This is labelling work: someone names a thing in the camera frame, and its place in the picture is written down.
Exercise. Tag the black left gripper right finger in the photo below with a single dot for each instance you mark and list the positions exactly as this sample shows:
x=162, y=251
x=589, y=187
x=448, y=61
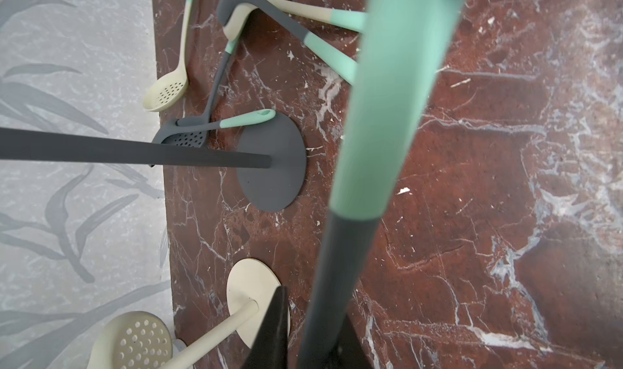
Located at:
x=349, y=352

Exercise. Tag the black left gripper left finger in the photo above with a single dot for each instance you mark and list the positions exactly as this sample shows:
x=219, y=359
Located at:
x=271, y=345

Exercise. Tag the cream skimmer Royalstar mint handle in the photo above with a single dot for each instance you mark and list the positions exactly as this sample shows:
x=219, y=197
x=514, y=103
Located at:
x=132, y=340

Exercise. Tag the grey slotted spatula mint handle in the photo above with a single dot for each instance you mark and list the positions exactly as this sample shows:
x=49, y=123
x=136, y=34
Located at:
x=196, y=136

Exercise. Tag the large grey skimmer mint handle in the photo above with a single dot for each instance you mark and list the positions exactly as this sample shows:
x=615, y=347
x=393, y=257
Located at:
x=342, y=64

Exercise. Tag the cream utensil rack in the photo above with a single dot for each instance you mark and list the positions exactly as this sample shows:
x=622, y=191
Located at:
x=250, y=289

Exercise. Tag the dark grey utensil rack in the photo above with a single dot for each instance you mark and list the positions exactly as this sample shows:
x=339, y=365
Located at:
x=270, y=161

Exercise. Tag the grey skimmer all grey handle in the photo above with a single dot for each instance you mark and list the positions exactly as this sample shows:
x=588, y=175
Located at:
x=219, y=76

